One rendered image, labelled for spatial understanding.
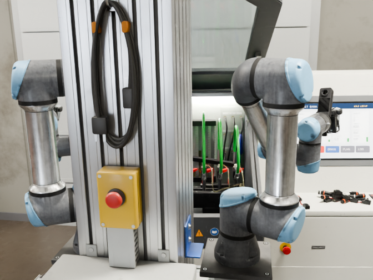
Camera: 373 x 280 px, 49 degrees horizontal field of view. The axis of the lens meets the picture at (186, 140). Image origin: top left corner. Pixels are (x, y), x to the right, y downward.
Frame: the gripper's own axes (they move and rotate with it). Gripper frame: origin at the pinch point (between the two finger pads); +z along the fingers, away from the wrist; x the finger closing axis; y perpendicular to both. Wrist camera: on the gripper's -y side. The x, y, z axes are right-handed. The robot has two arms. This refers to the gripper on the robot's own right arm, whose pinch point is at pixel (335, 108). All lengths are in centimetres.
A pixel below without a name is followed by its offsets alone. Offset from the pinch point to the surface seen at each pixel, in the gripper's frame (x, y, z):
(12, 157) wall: -315, 38, 41
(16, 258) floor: -262, 111, -2
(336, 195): -8.3, 43.6, 20.4
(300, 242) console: -20, 61, 2
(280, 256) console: -28, 67, -2
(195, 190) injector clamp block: -73, 39, -1
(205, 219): -54, 45, -21
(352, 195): -2, 45, 26
